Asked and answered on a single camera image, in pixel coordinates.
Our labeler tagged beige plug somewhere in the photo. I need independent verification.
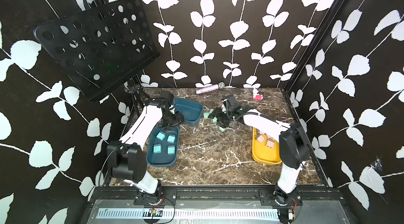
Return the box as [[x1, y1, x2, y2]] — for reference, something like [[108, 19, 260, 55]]
[[266, 139, 275, 149], [255, 133, 266, 143]]

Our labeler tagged pink white small box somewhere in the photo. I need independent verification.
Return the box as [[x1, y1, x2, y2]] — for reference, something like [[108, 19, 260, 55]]
[[252, 88, 263, 100]]

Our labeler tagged teal storage box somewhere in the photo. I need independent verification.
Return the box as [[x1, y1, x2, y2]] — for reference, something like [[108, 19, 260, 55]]
[[174, 98, 204, 126], [146, 127, 179, 167]]

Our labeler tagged black front rail frame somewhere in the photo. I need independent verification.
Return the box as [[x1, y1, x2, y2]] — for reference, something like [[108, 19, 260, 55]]
[[80, 185, 358, 224]]

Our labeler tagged blue teal plug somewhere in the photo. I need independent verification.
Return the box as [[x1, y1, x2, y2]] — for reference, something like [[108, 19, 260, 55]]
[[167, 134, 176, 144], [153, 144, 162, 154], [167, 145, 176, 155], [156, 131, 166, 141]]

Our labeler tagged black music stand tripod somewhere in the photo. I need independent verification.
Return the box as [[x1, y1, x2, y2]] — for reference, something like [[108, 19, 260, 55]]
[[125, 79, 150, 124]]

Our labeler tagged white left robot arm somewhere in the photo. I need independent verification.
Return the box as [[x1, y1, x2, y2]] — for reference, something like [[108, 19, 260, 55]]
[[105, 91, 185, 196]]

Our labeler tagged yellow storage box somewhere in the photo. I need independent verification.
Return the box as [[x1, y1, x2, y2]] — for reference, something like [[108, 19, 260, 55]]
[[251, 128, 282, 166]]

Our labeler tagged black perforated music stand desk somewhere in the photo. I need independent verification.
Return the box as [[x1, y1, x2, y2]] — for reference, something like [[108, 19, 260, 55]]
[[33, 0, 160, 103]]

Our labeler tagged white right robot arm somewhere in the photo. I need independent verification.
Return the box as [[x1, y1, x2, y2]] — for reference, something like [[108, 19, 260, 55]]
[[209, 95, 311, 194]]

